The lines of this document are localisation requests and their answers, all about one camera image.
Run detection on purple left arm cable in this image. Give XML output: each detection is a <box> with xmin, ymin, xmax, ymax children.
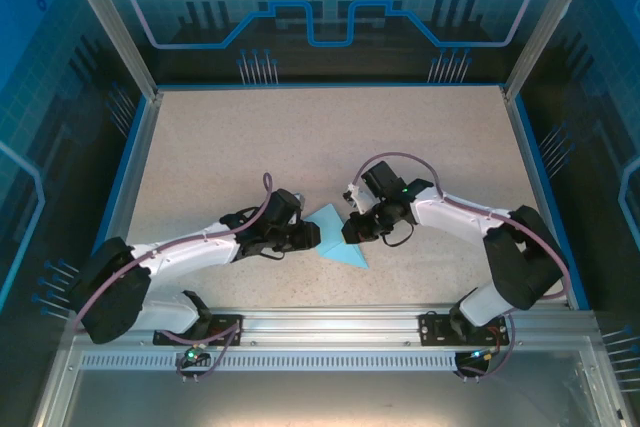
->
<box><xmin>72</xmin><ymin>171</ymin><xmax>276</xmax><ymax>382</ymax></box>

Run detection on grey metal enclosure panel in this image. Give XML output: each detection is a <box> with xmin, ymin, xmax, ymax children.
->
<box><xmin>29</xmin><ymin>334</ymin><xmax>631</xmax><ymax>427</ymax></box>

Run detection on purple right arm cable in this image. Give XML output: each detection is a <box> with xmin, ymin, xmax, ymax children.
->
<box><xmin>348</xmin><ymin>151</ymin><xmax>572</xmax><ymax>381</ymax></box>

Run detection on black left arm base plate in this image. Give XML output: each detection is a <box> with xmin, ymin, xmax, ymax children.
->
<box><xmin>152</xmin><ymin>314</ymin><xmax>245</xmax><ymax>347</ymax></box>

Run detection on slotted grey cable duct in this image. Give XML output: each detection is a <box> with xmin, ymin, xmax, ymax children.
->
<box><xmin>78</xmin><ymin>351</ymin><xmax>586</xmax><ymax>374</ymax></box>

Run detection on aluminium frame post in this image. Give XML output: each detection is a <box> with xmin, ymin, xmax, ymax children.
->
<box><xmin>54</xmin><ymin>0</ymin><xmax>165</xmax><ymax>101</ymax></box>
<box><xmin>501</xmin><ymin>0</ymin><xmax>604</xmax><ymax>101</ymax></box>

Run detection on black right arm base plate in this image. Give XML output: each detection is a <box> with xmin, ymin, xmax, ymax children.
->
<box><xmin>418</xmin><ymin>310</ymin><xmax>511</xmax><ymax>347</ymax></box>

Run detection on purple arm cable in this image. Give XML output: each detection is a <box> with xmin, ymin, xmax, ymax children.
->
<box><xmin>72</xmin><ymin>171</ymin><xmax>276</xmax><ymax>382</ymax></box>
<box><xmin>348</xmin><ymin>151</ymin><xmax>572</xmax><ymax>381</ymax></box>

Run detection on light blue paper sheet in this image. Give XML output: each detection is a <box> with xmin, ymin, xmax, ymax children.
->
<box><xmin>301</xmin><ymin>202</ymin><xmax>373</xmax><ymax>271</ymax></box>

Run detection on aluminium mounting rail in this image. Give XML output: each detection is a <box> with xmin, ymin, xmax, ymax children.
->
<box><xmin>67</xmin><ymin>307</ymin><xmax>599</xmax><ymax>348</ymax></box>

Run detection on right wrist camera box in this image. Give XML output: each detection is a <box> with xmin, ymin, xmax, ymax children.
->
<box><xmin>342</xmin><ymin>183</ymin><xmax>375</xmax><ymax>214</ymax></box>

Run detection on aluminium side rail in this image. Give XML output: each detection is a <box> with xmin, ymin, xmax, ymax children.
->
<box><xmin>82</xmin><ymin>91</ymin><xmax>164</xmax><ymax>311</ymax></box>

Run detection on blue table border frame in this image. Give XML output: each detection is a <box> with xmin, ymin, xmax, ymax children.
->
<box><xmin>74</xmin><ymin>80</ymin><xmax>592</xmax><ymax>312</ymax></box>

